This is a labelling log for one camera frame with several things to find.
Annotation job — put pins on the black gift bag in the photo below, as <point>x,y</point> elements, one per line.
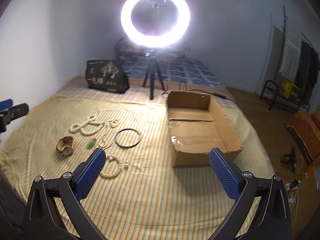
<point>107,75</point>

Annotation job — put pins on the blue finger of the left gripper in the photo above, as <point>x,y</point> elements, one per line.
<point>6,104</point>

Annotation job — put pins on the orange cloth covered box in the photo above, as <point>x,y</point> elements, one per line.
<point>305,128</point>

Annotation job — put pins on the brown cardboard box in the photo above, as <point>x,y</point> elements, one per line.
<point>197,124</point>

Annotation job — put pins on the green jade pendant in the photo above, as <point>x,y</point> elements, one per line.
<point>91,143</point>

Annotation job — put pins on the blue patterned quilt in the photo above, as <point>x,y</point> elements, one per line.
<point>190,71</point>

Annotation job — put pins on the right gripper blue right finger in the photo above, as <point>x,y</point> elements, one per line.
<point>228,173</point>

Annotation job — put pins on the pink checked blanket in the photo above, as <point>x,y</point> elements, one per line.
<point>78,88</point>

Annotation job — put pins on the white ring light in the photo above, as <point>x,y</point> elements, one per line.
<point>155,23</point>

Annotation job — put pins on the black floor gadget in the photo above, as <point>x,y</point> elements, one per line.
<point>289,160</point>

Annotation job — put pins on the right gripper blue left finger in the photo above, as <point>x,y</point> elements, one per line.
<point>87,172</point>

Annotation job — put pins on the yellow striped bed sheet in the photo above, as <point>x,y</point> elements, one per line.
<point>149,200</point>

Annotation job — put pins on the black clothes rack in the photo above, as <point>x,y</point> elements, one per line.
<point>298,62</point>

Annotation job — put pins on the floral folded pillows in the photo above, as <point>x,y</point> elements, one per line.
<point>125,49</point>

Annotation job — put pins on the yellow box on rack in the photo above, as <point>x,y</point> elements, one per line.
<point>291,91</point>

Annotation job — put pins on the black tripod stand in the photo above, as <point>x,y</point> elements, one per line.
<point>153,67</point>

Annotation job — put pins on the white power strip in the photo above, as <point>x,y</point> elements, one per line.
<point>292,189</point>

